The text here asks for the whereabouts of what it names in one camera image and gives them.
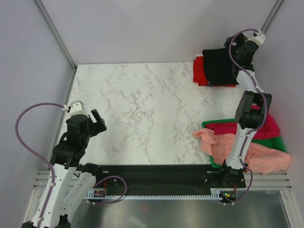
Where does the black t-shirt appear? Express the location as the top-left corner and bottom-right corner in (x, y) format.
(202, 48), (238, 86)

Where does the left aluminium frame post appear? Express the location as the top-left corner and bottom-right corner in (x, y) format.
(33, 0), (77, 72)

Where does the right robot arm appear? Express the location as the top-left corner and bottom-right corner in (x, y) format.
(217, 33), (272, 188)

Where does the right aluminium frame post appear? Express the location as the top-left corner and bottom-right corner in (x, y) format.
(260, 0), (285, 34)

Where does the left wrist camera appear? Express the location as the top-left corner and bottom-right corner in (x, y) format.
(63, 100), (88, 117)

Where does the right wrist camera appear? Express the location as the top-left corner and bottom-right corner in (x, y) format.
(246, 30), (266, 46)

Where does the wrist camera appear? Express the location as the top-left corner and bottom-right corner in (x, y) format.
(246, 30), (266, 46)
(63, 100), (88, 117)

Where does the white slotted cable duct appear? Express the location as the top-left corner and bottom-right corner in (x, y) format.
(84, 190), (237, 201)

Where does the green plastic bin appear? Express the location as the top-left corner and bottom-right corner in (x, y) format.
(201, 118), (286, 169)

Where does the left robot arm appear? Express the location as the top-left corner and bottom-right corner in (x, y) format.
(22, 104), (107, 228)

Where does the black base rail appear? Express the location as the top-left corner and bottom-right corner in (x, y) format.
(76, 164), (247, 197)

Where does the salmon pink t-shirt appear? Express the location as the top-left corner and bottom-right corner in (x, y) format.
(192, 128), (292, 174)

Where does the folded red t-shirt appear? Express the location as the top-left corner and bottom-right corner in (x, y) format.
(193, 56), (237, 87)

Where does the magenta t-shirt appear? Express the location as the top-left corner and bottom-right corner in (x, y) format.
(202, 114), (280, 140)

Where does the aluminium frame post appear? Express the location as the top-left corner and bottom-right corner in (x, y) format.
(260, 0), (285, 34)
(33, 0), (77, 72)

